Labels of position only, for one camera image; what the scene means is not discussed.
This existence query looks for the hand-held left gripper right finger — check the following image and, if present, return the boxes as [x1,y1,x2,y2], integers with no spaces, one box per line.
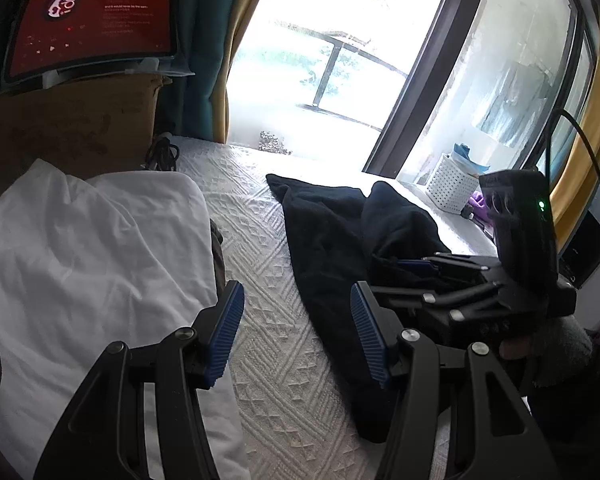
[350,281,561,480]

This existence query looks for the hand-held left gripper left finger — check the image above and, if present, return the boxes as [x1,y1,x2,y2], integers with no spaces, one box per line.
[34,280,246,480]

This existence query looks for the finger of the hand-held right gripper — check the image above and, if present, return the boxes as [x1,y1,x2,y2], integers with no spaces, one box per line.
[367,282,501,321]
[397,254,491,281]

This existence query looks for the black t-shirt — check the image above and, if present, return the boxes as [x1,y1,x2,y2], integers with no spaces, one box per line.
[266,173,461,443]

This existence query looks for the person's right forearm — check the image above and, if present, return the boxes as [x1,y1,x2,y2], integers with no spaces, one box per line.
[525,317,596,391]

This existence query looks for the hanging pale clothes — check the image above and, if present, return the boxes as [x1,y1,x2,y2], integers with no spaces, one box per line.
[472,60,556,148]

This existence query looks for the person's right hand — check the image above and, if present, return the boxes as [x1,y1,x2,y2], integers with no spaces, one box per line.
[497,332,538,361]

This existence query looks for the purple object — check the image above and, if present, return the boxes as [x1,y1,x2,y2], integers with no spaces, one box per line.
[467,190,491,221]

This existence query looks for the white textured bedspread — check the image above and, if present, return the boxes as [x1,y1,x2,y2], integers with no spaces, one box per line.
[167,135,501,480]

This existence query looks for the black box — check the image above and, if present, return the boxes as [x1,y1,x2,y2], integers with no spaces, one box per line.
[560,210,600,286]

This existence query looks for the white perforated basket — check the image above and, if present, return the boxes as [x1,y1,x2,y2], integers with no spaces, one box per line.
[425,152,481,213]

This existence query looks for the blue cloth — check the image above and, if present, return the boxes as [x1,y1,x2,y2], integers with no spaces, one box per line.
[452,142,491,173]

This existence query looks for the white pillow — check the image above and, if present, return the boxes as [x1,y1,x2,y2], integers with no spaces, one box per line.
[0,159,251,480]

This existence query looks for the potted plant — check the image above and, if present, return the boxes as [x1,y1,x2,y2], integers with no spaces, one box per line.
[257,131,293,156]

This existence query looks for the dark balcony railing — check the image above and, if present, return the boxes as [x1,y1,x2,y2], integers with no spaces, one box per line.
[280,22,411,133]

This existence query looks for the brown cardboard box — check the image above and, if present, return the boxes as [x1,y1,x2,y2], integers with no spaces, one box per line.
[0,72,173,196]

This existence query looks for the tablet with red screen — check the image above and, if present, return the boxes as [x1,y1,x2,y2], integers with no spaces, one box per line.
[2,0,196,96]

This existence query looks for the black cable bundle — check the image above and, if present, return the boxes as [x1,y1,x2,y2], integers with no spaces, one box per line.
[144,132,181,173]

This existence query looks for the dark sliding door frame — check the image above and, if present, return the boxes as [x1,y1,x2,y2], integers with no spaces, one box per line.
[362,0,496,178]

